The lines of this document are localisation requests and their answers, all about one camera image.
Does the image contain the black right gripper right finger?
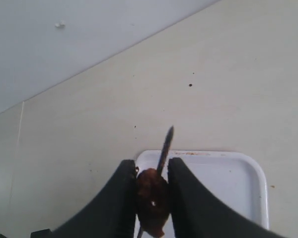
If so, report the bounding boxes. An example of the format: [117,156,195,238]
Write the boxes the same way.
[166,157,298,238]

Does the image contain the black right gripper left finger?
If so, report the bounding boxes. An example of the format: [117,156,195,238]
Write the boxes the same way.
[31,160,136,238]

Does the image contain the red-brown food ball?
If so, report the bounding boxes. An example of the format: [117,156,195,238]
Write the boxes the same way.
[135,166,170,238]

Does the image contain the thin metal skewer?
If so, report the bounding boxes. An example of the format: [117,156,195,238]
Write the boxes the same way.
[136,125,175,231]

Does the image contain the white rectangular plastic tray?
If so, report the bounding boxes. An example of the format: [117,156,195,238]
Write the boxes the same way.
[133,150,270,231]

